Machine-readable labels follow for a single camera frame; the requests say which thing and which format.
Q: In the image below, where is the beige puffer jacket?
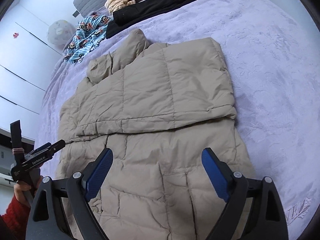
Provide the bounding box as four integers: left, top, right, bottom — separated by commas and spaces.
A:
56, 29, 254, 239

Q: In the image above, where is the red left sleeve forearm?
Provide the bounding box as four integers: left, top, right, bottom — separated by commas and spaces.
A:
1, 196, 30, 239

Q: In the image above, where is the person's left hand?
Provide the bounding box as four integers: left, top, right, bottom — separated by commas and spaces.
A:
14, 181, 31, 207

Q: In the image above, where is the white patterned plush ball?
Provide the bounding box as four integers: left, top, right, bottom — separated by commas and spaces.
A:
47, 20, 76, 46

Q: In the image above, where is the blue monkey print garment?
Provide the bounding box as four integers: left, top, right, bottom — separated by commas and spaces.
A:
63, 15, 113, 63

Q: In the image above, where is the lavender bed blanket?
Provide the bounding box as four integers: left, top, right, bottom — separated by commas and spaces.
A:
36, 0, 319, 239

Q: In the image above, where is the black folded garment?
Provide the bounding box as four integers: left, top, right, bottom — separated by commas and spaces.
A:
106, 0, 196, 39

